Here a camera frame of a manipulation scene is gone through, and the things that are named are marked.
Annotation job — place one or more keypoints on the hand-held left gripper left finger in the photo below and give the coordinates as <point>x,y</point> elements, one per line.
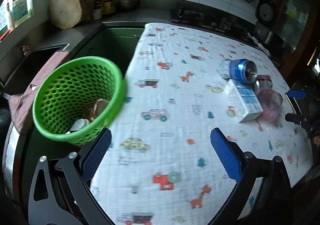
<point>96,155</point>

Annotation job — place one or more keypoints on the round metal bin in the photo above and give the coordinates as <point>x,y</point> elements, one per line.
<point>10,160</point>

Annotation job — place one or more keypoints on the white rag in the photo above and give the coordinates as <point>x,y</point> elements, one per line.
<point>260,44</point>

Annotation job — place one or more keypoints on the green plastic perforated basket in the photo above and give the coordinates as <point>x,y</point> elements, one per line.
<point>62,82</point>

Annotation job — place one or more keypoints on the white cartoon printed tablecloth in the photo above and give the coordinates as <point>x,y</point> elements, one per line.
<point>175,95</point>

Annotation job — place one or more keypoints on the white slim bottle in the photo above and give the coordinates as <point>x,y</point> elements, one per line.
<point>10,17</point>

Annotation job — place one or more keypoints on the white paper cup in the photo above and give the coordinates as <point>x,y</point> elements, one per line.
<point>79,125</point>

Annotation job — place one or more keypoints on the dark sauce bottle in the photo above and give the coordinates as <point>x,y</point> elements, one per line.
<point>97,12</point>

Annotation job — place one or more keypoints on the red and gold plastic bottle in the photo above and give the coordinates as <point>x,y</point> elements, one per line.
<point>100,110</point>

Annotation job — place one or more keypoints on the black gas stove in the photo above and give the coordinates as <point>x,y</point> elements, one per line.
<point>195,17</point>

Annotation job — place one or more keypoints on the silver and black rice cooker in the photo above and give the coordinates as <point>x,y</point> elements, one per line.
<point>265,12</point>

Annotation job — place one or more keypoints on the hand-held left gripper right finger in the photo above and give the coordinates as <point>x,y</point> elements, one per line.
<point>225,155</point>

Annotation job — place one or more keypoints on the blue drink can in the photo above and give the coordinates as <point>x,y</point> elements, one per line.
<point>240,69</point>

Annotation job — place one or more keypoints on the pink clear plastic cup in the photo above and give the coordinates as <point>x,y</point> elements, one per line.
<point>270,105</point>

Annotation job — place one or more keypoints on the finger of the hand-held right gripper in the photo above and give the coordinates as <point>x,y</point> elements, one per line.
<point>296,94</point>
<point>295,118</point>

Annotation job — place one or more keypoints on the round wooden chopping block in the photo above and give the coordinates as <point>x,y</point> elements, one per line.
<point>65,9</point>

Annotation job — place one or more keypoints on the small printed cardboard box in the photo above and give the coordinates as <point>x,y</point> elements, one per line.
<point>240,100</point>

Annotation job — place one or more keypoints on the wooden glass-door cabinet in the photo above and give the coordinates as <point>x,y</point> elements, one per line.
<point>295,14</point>

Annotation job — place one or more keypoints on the white and blue detergent jug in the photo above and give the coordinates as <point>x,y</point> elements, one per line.
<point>20,9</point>

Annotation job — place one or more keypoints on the pink towel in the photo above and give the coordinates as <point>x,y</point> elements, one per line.
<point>22,107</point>

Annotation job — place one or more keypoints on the red drink can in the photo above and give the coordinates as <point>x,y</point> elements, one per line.
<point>265,78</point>

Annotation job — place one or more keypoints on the dark kitchen sink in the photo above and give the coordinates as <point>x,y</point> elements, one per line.
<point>30,67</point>

